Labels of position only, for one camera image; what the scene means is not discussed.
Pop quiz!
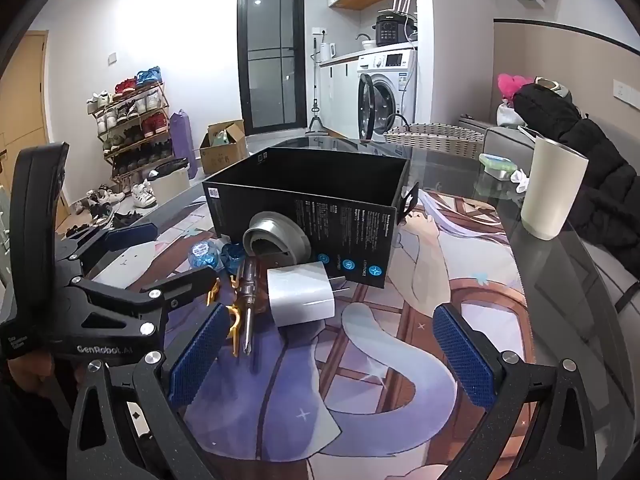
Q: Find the white cup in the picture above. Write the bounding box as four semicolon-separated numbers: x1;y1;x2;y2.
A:
520;135;590;239

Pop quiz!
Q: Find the green lid container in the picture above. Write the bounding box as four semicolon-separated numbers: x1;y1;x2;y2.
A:
479;152;516;181

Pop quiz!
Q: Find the mop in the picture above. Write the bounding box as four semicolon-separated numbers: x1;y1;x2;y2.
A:
307;37;328;133

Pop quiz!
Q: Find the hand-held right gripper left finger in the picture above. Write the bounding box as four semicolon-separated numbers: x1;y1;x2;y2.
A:
67;302;231;480

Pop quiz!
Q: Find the white bag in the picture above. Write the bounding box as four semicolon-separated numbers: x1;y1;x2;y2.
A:
497;102;521;128

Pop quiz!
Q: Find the pink plush toy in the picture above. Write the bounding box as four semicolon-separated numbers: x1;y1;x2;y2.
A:
497;73;533;101

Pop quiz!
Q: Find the black cardboard box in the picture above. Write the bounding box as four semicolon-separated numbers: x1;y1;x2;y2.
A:
202;146;420;290

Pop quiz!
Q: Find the person's left forearm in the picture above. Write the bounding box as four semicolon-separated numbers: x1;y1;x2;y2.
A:
0;360;76;480

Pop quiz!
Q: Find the wooden shoe rack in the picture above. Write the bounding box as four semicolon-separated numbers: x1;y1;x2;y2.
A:
87;80;173;181

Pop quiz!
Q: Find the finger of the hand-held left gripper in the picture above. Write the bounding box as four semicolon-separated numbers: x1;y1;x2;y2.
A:
65;266;218;332
55;224;160;281

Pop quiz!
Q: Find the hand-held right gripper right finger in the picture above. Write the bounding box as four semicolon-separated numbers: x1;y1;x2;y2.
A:
432;304;583;480

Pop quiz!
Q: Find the grey metal ring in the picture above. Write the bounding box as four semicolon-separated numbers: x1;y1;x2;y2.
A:
242;211;313;271

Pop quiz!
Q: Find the grey sofa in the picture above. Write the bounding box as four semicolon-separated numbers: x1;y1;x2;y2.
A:
457;115;546;171

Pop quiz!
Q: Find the screwdriver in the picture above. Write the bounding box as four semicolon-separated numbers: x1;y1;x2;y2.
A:
235;255;258;358

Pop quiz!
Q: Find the yellow clip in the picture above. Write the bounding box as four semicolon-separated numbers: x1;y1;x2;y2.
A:
207;280;243;346

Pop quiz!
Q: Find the white storage box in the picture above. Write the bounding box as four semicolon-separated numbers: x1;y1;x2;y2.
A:
150;157;192;203

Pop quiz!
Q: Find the white counter cabinet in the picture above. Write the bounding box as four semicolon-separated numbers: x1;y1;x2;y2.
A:
320;57;361;136

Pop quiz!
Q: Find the black rice cooker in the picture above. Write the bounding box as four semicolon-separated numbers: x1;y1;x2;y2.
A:
375;12;416;48

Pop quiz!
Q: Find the light blue wrapped candy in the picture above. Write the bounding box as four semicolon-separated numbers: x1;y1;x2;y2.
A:
187;240;221;271

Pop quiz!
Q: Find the shoe rack with shoes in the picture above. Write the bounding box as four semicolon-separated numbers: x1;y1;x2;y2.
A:
86;66;173;173

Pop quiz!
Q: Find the wicker basket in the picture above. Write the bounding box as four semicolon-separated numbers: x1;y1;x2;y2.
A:
384;122;488;158

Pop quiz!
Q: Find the wooden door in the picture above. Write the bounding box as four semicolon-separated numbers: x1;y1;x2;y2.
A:
0;30;68;221

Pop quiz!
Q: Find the black jacket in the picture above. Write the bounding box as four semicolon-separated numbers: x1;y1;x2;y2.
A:
512;84;640;261

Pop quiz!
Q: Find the white charger plug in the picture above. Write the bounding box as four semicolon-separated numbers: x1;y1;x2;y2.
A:
266;261;351;330

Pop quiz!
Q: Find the printed table mat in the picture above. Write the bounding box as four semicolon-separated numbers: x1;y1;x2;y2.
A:
92;187;541;480

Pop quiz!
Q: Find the person's left hand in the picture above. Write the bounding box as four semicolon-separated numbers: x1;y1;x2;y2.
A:
7;355;76;387

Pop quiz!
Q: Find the pile of shoes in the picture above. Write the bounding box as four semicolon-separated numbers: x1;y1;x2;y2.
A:
65;180;158;231

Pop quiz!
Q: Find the brown cardboard box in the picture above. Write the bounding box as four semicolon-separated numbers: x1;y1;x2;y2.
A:
199;120;249;176

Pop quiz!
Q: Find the white washing machine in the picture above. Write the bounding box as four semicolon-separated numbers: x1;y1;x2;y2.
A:
356;49;418;142

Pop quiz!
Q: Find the black glass door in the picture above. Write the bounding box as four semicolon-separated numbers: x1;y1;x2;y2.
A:
237;0;307;136

